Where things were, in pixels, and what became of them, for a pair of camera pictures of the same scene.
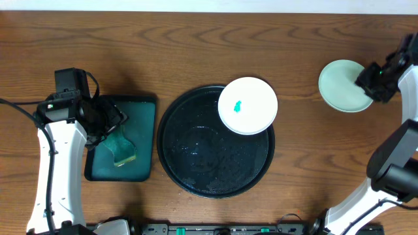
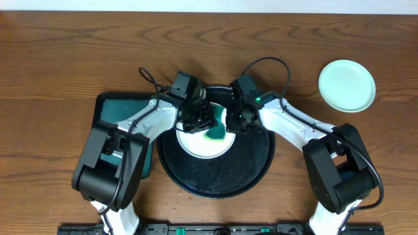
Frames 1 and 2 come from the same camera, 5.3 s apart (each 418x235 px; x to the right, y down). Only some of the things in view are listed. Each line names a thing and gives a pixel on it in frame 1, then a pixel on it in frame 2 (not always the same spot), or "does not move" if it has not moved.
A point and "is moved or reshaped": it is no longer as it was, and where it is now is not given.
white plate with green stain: [247, 106] is moved or reshaped
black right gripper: [368, 82] to [235, 121]
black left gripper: [106, 121] to [198, 118]
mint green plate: [337, 87] does not move
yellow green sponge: [122, 147] is moved or reshaped
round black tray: [203, 156] does not move
